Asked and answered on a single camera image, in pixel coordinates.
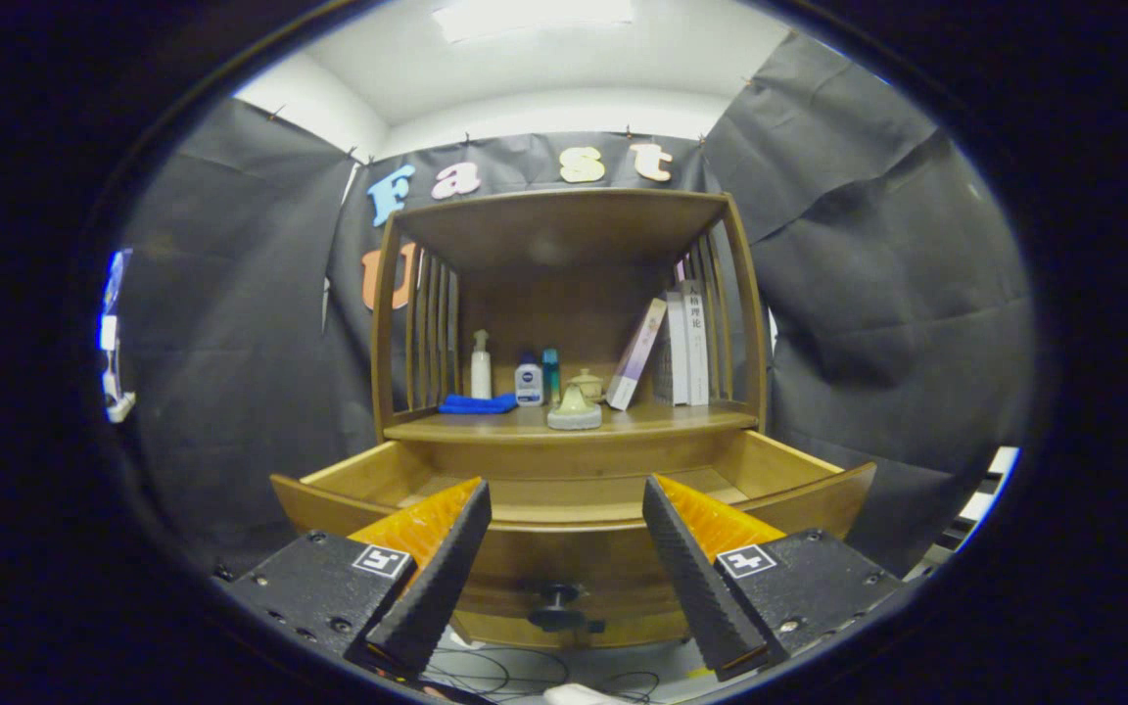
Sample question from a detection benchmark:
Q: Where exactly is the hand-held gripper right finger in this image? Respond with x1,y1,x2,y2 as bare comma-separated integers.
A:
642,474,908,683

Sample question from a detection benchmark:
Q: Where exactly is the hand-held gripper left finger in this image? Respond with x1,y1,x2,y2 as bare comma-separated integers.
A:
221,477,494,682

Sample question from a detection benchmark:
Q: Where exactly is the wooden countertop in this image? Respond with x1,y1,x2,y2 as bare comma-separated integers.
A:
383,397,761,444

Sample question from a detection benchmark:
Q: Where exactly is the wooden cabinet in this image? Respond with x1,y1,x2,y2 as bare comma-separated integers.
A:
368,188,771,461

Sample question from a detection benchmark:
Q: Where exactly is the white object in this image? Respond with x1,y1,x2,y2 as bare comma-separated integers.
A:
542,683,629,705

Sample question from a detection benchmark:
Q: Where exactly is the blue folded cloth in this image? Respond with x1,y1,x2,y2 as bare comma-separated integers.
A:
438,393,519,415

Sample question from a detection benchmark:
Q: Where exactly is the white pump bottle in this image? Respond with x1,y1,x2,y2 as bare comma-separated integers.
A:
469,329,493,400

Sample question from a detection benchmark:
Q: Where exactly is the white blue-capped lotion bottle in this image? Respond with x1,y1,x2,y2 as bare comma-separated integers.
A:
514,352,544,407

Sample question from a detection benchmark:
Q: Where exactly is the plain white book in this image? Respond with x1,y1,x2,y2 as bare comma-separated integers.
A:
664,291,690,406

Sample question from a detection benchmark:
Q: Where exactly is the purple white book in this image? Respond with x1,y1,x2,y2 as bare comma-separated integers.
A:
605,298,669,411

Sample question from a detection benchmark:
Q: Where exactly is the white book black lettering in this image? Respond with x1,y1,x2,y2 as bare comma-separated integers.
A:
679,279,711,406

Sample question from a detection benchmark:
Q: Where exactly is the black floor cable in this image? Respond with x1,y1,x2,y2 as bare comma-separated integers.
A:
422,641,668,705

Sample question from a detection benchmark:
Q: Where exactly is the white wall-mounted device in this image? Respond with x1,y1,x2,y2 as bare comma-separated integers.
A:
102,313,137,424

